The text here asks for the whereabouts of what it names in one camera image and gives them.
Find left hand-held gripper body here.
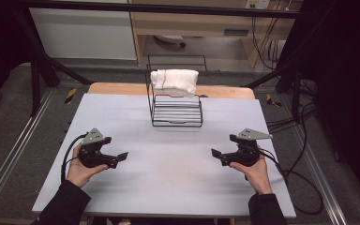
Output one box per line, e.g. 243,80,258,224
77,127,120,170

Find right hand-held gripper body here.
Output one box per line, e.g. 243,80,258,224
224,127,274,168

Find black wire rack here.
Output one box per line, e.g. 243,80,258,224
144,54,209,128

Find white towel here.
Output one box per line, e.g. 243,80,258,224
149,68,200,98

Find person's left hand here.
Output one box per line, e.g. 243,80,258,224
66,143,110,189

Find person's right hand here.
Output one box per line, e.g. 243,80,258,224
230,155,274,196

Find light grey table mat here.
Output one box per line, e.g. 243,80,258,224
31,93,297,219

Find wooden table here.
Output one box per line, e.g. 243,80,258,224
87,82,257,100

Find yellow black floor tape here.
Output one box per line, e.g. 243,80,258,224
64,87,78,106
265,93,283,109

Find black metal stand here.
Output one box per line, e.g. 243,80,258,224
244,18,323,124
12,6,94,117

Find white cabinet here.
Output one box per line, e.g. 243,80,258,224
28,0,138,61

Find office chair base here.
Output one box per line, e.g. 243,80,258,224
153,34,188,49

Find light wooden desk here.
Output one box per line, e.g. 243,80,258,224
127,0,305,68

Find black curtain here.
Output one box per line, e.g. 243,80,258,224
301,0,360,205
0,0,34,115

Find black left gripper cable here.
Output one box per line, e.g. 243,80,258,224
60,133,89,185

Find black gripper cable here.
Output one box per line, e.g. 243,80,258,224
60,133,89,185
257,145,324,216

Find bundle of black floor cables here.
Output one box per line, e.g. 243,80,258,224
265,78,319,136

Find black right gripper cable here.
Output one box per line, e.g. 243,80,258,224
257,145,324,216

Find aluminium floor rail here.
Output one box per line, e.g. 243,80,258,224
288,124,349,225
0,88,58,218

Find hanging cables under desk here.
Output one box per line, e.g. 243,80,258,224
250,16,283,71

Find white wall socket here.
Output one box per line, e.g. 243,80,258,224
245,0,272,10

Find black metal frame bar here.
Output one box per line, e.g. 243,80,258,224
12,0,308,20

